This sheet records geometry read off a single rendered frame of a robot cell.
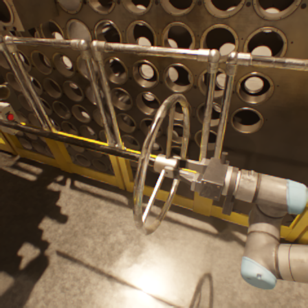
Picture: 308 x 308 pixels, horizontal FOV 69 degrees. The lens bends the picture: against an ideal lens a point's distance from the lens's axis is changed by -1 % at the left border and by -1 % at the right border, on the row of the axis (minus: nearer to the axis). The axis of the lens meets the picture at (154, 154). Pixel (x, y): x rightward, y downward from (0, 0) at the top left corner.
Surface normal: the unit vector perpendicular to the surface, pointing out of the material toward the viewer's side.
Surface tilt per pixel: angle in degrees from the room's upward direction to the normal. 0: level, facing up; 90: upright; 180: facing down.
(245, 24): 90
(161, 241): 0
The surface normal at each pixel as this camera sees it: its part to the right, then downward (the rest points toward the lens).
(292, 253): -0.61, -0.68
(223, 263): -0.07, -0.70
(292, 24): -0.39, 0.68
